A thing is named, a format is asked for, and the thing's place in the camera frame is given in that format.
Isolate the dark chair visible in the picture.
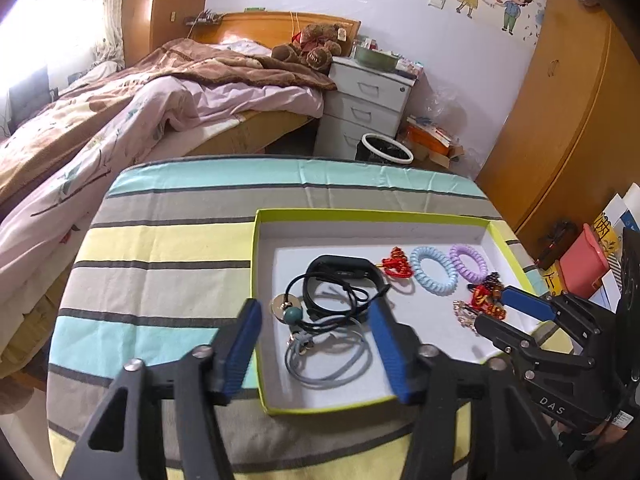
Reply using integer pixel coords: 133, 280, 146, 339
7, 65, 53, 128

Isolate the brown fleece blanket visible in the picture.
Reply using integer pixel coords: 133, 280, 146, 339
125, 37, 338, 93

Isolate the purple spiral hair tie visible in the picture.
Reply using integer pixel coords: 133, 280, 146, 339
448, 243, 490, 285

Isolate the pink pillow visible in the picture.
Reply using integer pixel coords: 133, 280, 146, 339
220, 37, 273, 58

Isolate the brown teddy bear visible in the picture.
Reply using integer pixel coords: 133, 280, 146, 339
271, 23, 348, 68

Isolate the grey hair tie with charm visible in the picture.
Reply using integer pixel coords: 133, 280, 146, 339
284, 327, 373, 390

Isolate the clear plastic bag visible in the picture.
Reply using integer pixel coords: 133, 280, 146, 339
422, 85, 468, 126

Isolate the black bag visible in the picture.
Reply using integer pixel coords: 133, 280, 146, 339
535, 220, 578, 271

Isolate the black bin with white rim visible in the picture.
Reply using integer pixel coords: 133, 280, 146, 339
356, 132, 415, 165

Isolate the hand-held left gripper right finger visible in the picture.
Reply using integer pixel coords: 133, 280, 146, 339
369, 304, 571, 480

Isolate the window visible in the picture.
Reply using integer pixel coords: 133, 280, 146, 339
0, 0, 101, 91

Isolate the bed with pink quilt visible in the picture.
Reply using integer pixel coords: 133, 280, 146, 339
0, 60, 325, 361

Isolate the black smart band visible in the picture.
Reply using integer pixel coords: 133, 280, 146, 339
303, 255, 392, 321

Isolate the coral plastic box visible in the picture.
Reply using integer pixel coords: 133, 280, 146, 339
557, 223, 613, 298

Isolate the orange box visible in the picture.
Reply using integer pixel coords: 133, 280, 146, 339
405, 122, 453, 158

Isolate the white drawer nightstand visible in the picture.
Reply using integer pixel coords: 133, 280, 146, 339
313, 56, 417, 161

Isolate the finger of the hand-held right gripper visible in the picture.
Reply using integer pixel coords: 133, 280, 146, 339
475, 314, 576, 377
500, 287, 603, 346

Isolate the stack of papers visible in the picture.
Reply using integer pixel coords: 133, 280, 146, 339
590, 192, 640, 311

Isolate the red knot ornament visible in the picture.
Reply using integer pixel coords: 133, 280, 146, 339
381, 246, 415, 281

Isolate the blue spiral hair tie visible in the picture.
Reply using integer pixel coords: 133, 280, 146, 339
410, 246, 458, 296

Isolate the red and gold tassel ornament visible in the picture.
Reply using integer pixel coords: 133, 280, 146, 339
467, 272, 508, 321

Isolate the wide wooden wardrobe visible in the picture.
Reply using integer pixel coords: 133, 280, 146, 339
475, 0, 640, 261

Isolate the green basin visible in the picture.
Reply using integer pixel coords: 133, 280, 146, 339
353, 45, 398, 71

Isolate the rhinestone hair clip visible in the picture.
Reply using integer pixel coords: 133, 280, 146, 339
452, 300, 481, 331

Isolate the tall wooden cabinet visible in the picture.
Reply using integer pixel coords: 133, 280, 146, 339
122, 0, 213, 68

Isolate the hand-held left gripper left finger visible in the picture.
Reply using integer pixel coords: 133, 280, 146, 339
60, 298, 264, 480

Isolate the black cord necklace with bead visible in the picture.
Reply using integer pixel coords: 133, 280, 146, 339
270, 272, 371, 336

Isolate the patterned curtain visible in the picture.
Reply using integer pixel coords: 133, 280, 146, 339
87, 0, 126, 68

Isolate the cardboard box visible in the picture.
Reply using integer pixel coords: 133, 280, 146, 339
430, 142, 466, 168

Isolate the white tray with lime rim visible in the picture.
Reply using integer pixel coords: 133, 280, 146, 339
252, 208, 556, 417

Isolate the wooden bed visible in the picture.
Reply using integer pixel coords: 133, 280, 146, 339
150, 10, 362, 161

